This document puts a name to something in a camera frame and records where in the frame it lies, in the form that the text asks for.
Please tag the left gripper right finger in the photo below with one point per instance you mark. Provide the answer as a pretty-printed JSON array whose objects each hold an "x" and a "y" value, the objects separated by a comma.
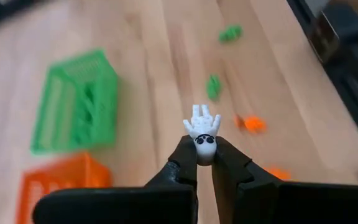
[{"x": 228, "y": 174}]

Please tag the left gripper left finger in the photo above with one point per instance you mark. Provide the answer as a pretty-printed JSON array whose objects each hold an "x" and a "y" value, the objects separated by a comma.
[{"x": 182, "y": 168}]

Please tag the white skeleton figure toy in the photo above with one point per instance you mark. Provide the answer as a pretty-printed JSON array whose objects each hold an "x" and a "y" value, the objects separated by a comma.
[{"x": 204, "y": 130}]

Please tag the green plastic basket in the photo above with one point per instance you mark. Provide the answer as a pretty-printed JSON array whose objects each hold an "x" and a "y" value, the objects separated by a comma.
[{"x": 73, "y": 105}]

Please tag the orange pumpkin figure toy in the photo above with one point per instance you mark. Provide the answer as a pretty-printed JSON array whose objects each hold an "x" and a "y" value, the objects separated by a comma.
[
  {"x": 253, "y": 124},
  {"x": 278, "y": 173}
]

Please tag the green monster figure toy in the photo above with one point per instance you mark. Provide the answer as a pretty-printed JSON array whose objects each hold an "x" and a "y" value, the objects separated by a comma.
[
  {"x": 213, "y": 87},
  {"x": 230, "y": 33}
]

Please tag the orange plastic basket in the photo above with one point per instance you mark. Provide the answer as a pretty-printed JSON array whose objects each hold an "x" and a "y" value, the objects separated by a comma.
[{"x": 67, "y": 174}]

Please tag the black two-lens camera box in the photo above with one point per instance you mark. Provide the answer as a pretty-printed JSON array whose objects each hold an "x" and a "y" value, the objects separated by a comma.
[{"x": 337, "y": 31}]

